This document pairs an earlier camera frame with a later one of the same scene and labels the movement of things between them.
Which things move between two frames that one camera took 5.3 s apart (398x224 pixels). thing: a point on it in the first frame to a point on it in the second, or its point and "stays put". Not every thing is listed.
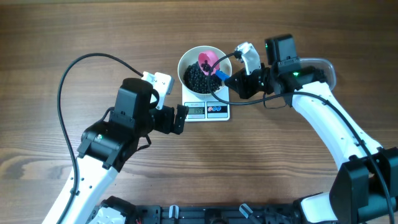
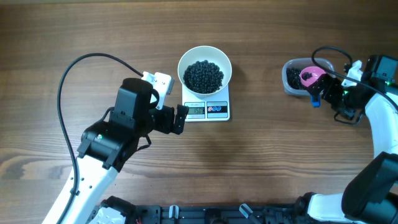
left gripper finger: [181, 114] stays put
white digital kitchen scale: [209, 109] stays put
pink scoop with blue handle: [212, 57] to [308, 76]
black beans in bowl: [197, 80] stays put
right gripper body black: [259, 80] to [340, 98]
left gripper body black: [162, 121] stays put
